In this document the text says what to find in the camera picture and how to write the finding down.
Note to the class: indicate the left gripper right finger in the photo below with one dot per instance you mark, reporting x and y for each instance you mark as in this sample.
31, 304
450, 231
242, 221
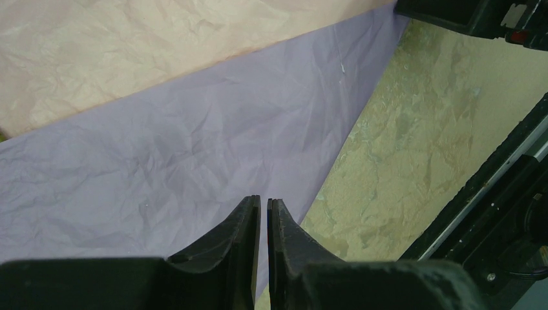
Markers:
305, 275

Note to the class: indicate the pink purple wrapping paper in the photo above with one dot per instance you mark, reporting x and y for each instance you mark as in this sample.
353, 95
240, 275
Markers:
152, 172

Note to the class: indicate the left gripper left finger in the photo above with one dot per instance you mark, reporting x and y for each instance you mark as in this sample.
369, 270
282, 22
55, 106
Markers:
217, 271

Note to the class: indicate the aluminium frame rail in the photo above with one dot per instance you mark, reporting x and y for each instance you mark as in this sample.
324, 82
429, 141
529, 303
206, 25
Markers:
531, 141

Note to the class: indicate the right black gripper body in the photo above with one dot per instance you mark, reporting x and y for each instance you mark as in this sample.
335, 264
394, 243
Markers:
517, 22

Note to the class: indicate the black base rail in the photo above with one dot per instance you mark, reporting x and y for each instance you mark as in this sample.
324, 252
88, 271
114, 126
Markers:
498, 239

